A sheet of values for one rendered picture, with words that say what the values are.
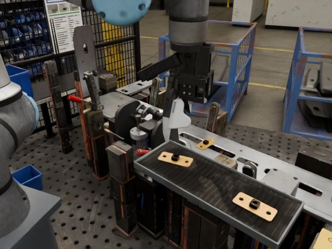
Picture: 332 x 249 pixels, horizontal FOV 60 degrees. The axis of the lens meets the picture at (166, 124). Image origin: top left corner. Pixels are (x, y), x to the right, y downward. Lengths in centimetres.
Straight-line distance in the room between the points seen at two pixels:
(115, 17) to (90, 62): 112
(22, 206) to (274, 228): 53
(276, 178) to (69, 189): 93
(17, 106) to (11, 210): 22
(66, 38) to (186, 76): 125
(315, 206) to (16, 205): 76
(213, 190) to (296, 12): 826
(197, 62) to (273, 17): 824
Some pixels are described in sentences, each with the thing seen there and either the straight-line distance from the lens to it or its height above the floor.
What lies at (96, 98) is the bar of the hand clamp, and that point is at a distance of 123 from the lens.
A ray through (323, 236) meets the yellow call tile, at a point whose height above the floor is 116.
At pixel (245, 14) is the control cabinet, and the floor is 35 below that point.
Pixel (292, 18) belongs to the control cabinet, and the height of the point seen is 32.
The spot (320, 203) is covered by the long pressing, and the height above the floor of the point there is 100.
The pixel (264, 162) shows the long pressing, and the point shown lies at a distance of 105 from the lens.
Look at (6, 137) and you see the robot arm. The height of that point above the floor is 128.
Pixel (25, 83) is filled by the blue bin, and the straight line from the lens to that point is 150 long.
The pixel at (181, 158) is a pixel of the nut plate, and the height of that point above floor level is 116.
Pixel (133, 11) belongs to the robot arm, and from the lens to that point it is 41.
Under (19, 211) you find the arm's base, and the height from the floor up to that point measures 113.
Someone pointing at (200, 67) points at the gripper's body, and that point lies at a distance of 59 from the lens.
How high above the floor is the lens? 160
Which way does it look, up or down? 29 degrees down
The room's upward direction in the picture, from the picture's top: straight up
